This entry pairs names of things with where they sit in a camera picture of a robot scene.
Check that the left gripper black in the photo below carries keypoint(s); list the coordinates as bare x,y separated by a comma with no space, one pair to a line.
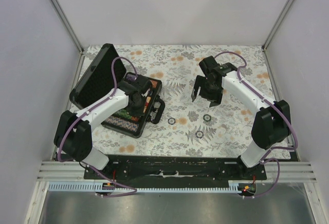
136,112

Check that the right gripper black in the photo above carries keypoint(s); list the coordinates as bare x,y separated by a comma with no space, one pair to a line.
200,81

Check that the red playing card deck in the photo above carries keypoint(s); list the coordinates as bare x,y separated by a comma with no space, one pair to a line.
147,101

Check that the green poker chip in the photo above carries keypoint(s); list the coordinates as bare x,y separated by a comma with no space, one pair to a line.
207,118

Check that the blue poker chip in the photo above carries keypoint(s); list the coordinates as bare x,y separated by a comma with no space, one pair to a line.
171,121
199,134

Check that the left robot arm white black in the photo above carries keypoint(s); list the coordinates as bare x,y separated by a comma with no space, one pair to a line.
74,131

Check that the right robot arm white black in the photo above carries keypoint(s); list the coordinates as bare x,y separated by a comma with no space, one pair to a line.
271,118

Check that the black poker set case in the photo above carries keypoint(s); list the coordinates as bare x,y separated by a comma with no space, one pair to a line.
98,81

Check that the purple chip row in case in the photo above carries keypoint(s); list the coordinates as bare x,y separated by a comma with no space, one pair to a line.
154,83

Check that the green chip row in case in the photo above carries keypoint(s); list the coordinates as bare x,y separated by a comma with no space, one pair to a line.
124,114

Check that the blue orange chip row bottom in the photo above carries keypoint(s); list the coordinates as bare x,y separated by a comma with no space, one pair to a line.
122,124

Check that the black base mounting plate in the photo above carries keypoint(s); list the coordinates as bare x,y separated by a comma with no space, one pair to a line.
179,172

